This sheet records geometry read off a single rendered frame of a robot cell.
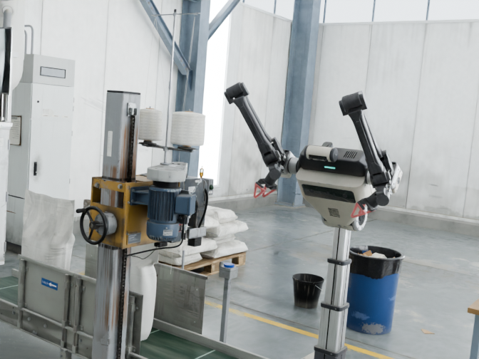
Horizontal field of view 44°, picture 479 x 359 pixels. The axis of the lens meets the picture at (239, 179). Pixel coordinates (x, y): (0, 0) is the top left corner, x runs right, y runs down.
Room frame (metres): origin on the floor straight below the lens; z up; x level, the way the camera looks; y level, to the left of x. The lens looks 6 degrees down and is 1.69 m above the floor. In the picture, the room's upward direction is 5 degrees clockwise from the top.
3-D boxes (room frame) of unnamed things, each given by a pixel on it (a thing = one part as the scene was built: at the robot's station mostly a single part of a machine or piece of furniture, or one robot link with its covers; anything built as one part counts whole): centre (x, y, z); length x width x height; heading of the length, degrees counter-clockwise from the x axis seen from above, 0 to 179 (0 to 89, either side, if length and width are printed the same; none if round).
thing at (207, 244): (5.99, 0.51, 0.32); 0.66 x 0.43 x 0.15; 147
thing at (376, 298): (4.87, -1.19, 0.32); 0.51 x 0.48 x 0.65; 145
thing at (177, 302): (3.68, 0.58, 0.54); 1.05 x 0.02 x 0.41; 55
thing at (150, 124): (3.02, 0.48, 1.61); 0.15 x 0.14 x 0.17; 55
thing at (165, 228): (2.74, 0.34, 1.21); 0.15 x 0.15 x 0.25
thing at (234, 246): (6.50, 0.18, 0.20); 0.67 x 0.43 x 0.15; 145
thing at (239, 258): (6.36, 0.52, 0.07); 1.20 x 0.82 x 0.14; 147
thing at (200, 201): (3.20, 0.36, 1.21); 0.30 x 0.25 x 0.30; 55
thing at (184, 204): (2.73, 0.24, 1.25); 0.10 x 0.08 x 0.12; 170
